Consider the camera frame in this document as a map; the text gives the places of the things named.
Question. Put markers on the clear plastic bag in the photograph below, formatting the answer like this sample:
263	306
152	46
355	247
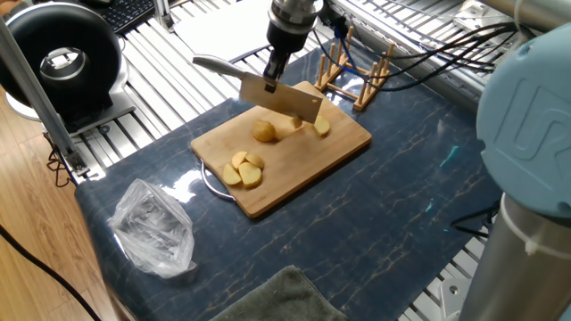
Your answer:
151	227

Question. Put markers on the wooden cutting board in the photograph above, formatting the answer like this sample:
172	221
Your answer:
312	151

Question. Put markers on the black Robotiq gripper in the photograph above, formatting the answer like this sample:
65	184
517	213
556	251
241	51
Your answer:
289	38

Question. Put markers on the short aluminium post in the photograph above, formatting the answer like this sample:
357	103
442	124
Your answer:
163	13

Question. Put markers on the wooden peg rack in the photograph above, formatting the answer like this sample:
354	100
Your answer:
362	101

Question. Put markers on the perforated aluminium plate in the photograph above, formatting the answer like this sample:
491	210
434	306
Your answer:
455	298

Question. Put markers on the grey-green towel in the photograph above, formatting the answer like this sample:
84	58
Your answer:
285	298

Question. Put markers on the steel cleaver knife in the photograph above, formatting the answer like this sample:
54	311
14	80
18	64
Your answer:
285	98

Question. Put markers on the black keyboard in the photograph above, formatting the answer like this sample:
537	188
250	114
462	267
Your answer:
127	13

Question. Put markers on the small cut potato piece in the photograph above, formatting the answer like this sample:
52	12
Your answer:
296	121

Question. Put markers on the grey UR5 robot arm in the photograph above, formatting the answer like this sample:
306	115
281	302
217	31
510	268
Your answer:
531	134

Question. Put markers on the dark blue marbled mat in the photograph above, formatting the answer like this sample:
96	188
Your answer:
379	200

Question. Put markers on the slanted aluminium post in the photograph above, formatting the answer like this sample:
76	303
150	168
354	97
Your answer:
35	93

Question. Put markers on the potato half with skin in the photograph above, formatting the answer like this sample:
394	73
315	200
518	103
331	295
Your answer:
264	131

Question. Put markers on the white paper pad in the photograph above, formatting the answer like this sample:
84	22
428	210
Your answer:
214	31

